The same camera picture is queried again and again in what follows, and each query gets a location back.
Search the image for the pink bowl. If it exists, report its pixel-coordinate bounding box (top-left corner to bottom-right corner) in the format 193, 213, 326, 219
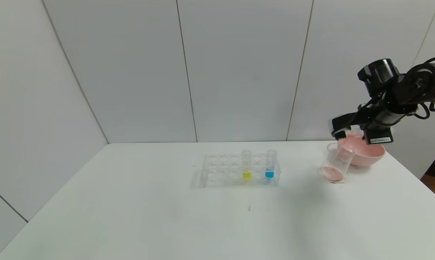
337, 134, 386, 167

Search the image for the clear glass beaker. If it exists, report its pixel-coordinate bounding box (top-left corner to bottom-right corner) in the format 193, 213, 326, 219
319, 143, 355, 183

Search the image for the test tube with red pigment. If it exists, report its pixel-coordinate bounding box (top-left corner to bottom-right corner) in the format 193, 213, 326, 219
342, 137, 365, 154

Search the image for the clear plastic test tube rack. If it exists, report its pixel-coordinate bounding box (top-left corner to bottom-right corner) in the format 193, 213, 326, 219
202, 153, 281, 188

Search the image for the test tube with blue pigment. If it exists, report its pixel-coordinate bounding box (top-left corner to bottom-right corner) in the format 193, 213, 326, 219
265, 150, 278, 180

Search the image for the test tube with yellow pigment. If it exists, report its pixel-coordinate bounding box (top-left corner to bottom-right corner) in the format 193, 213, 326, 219
241, 150, 253, 180

